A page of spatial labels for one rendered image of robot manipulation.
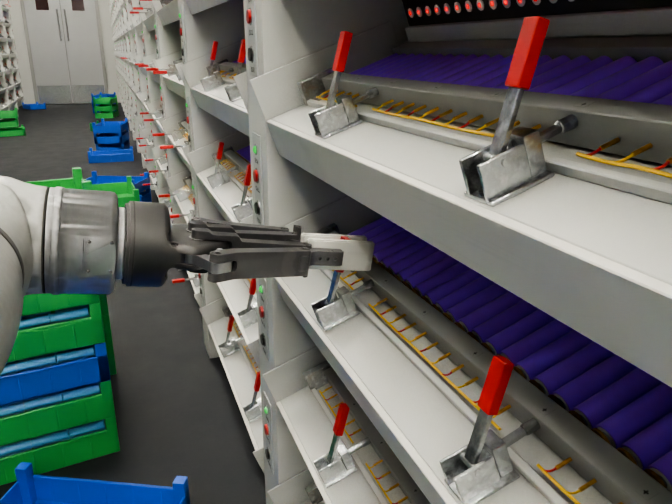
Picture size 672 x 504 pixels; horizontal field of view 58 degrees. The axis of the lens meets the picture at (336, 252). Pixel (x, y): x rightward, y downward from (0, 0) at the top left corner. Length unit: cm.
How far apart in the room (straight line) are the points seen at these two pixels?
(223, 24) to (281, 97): 71
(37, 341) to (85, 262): 68
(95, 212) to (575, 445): 39
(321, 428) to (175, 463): 53
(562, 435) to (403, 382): 16
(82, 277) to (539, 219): 36
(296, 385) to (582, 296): 63
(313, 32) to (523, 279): 51
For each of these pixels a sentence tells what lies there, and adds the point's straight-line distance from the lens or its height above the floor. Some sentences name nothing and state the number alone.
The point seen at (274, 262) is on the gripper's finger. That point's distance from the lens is 54.
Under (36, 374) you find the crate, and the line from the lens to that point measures 123.
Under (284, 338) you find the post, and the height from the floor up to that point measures 38.
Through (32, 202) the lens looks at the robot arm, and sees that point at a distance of 53.
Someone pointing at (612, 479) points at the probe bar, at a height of 53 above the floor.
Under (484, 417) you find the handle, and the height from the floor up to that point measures 54.
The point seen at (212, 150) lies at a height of 53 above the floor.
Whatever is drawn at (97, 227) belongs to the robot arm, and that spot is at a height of 62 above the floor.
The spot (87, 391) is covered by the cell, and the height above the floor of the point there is 14.
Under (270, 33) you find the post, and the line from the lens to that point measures 74.
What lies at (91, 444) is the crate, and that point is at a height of 3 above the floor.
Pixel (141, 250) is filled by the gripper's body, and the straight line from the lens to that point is 53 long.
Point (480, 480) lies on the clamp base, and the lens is 41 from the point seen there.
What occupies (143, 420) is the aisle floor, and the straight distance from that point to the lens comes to 141.
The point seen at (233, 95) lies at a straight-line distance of 98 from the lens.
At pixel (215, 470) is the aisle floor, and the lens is 124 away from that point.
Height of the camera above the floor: 76
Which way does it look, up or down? 19 degrees down
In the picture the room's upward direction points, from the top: straight up
